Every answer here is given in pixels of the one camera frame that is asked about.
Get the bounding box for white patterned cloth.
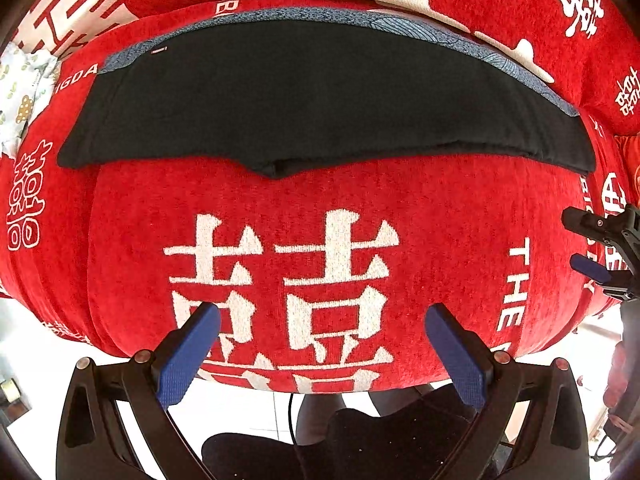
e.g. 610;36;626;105
0;41;61;159

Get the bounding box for red bed blanket white characters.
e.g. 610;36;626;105
0;0;640;395

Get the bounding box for black pants grey patterned waistband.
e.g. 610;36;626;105
58;8;596;178

